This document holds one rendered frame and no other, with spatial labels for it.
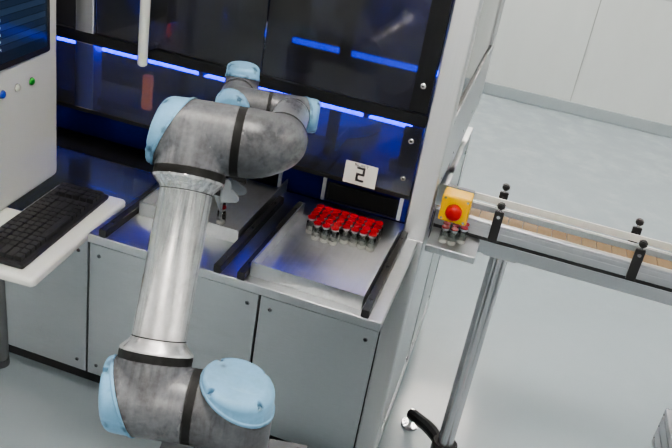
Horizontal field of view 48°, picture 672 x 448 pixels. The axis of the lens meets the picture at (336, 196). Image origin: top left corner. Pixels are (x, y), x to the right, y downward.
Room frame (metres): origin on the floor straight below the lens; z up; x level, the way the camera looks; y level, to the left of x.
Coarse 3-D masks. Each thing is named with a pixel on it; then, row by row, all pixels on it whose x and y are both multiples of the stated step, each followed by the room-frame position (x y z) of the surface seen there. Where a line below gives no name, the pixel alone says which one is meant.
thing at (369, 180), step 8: (352, 168) 1.77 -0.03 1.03; (368, 168) 1.76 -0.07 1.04; (376, 168) 1.76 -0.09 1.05; (344, 176) 1.77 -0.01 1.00; (352, 176) 1.77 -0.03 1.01; (360, 176) 1.76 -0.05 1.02; (368, 176) 1.76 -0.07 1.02; (376, 176) 1.76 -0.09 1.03; (360, 184) 1.76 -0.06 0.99; (368, 184) 1.76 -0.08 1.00
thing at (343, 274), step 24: (288, 240) 1.61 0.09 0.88; (312, 240) 1.63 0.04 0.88; (384, 240) 1.70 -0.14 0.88; (264, 264) 1.48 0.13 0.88; (288, 264) 1.50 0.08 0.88; (312, 264) 1.52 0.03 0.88; (336, 264) 1.54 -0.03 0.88; (360, 264) 1.56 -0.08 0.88; (384, 264) 1.57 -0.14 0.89; (312, 288) 1.40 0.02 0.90; (336, 288) 1.39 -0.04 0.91; (360, 288) 1.45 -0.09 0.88
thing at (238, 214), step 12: (156, 192) 1.69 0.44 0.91; (252, 192) 1.84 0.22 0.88; (264, 192) 1.85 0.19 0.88; (276, 192) 1.80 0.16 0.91; (144, 204) 1.61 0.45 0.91; (216, 204) 1.73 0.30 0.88; (228, 204) 1.74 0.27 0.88; (240, 204) 1.76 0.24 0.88; (252, 204) 1.77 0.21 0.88; (264, 204) 1.72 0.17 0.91; (216, 216) 1.67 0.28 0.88; (228, 216) 1.68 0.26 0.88; (240, 216) 1.69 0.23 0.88; (252, 216) 1.64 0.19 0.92; (216, 228) 1.57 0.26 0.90; (228, 228) 1.56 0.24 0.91; (240, 228) 1.57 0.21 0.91; (228, 240) 1.56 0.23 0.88
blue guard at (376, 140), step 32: (64, 64) 1.95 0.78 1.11; (96, 64) 1.93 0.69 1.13; (128, 64) 1.91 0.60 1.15; (160, 64) 1.89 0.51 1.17; (64, 96) 1.95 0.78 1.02; (96, 96) 1.93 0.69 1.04; (128, 96) 1.91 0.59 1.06; (160, 96) 1.89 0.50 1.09; (192, 96) 1.87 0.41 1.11; (320, 128) 1.79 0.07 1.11; (352, 128) 1.78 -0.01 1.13; (384, 128) 1.76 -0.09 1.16; (416, 128) 1.74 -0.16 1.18; (320, 160) 1.79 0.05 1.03; (352, 160) 1.77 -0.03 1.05; (384, 160) 1.76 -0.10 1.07; (416, 160) 1.74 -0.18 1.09
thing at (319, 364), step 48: (48, 288) 1.96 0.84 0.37; (96, 288) 1.93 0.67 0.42; (240, 288) 1.83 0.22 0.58; (432, 288) 2.68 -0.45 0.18; (48, 336) 1.96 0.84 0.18; (96, 336) 1.93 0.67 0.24; (192, 336) 1.86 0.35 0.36; (240, 336) 1.82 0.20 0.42; (288, 336) 1.79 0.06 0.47; (336, 336) 1.76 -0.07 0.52; (288, 384) 1.79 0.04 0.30; (336, 384) 1.76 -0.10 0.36; (288, 432) 1.78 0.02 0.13; (336, 432) 1.75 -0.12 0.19
